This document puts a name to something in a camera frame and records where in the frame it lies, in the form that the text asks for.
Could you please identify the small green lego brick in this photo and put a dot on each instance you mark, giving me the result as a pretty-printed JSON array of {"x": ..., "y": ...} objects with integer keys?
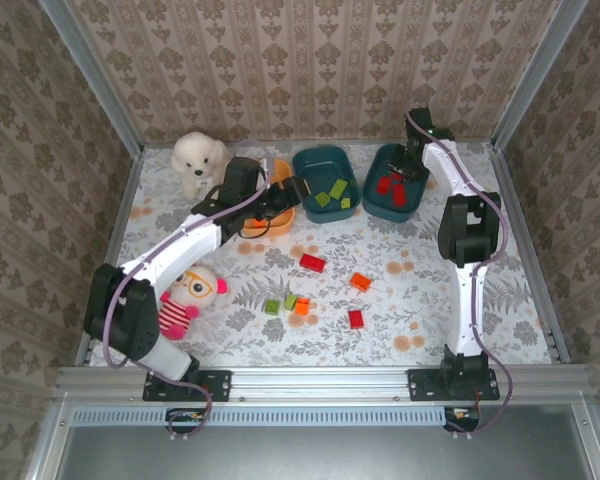
[
  {"x": 272, "y": 306},
  {"x": 345, "y": 202},
  {"x": 290, "y": 301},
  {"x": 323, "y": 199}
]

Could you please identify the orange lego brick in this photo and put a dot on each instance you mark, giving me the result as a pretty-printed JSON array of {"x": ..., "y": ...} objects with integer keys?
[
  {"x": 256, "y": 220},
  {"x": 302, "y": 306},
  {"x": 361, "y": 282}
]

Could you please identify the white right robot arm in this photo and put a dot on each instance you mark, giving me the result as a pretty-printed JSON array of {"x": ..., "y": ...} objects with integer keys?
[{"x": 467, "y": 310}]

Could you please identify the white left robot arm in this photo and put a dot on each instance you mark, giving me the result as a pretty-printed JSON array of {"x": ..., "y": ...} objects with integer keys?
[{"x": 180, "y": 240}]

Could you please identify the teal plastic container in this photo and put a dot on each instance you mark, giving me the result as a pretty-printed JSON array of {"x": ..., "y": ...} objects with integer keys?
[
  {"x": 325, "y": 165},
  {"x": 382, "y": 210}
]

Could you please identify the long green lego brick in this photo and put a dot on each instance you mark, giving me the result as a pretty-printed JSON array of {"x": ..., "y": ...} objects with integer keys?
[{"x": 338, "y": 188}]

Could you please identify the orange plastic container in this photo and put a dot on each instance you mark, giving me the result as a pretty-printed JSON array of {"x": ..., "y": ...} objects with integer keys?
[{"x": 280, "y": 227}]

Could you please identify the white plush dog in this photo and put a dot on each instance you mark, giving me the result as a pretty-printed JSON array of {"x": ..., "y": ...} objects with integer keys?
[{"x": 200, "y": 155}]

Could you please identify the long red lego brick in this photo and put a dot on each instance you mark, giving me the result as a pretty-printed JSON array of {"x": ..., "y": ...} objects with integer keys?
[{"x": 312, "y": 262}]

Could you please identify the plush doll with glasses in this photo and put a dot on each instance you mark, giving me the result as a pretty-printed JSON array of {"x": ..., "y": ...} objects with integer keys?
[{"x": 197, "y": 290}]

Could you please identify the floral patterned table mat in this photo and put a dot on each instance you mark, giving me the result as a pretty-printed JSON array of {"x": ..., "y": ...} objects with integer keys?
[{"x": 380, "y": 342}]

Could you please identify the small black electronics board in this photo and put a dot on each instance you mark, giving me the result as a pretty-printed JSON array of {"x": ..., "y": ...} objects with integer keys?
[
  {"x": 462, "y": 416},
  {"x": 185, "y": 417}
]

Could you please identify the grey metal sheet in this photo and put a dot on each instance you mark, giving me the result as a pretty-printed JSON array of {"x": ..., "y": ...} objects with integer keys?
[{"x": 320, "y": 452}]

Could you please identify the aluminium back frame rail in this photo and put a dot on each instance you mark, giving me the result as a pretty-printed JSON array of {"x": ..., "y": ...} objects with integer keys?
[{"x": 360, "y": 143}]

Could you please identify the aluminium side frame rail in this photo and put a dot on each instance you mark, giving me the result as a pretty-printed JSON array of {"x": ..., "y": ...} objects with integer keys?
[
  {"x": 525, "y": 240},
  {"x": 115, "y": 240}
]

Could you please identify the aluminium frame post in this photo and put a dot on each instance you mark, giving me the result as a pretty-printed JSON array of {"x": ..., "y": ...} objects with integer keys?
[
  {"x": 535, "y": 75},
  {"x": 95, "y": 80}
]

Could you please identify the aluminium front frame rail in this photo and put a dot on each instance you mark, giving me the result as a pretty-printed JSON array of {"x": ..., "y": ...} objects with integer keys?
[{"x": 320, "y": 382}]

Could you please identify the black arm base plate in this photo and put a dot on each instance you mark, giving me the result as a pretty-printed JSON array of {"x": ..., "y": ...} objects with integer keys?
[
  {"x": 422, "y": 385},
  {"x": 215, "y": 387}
]

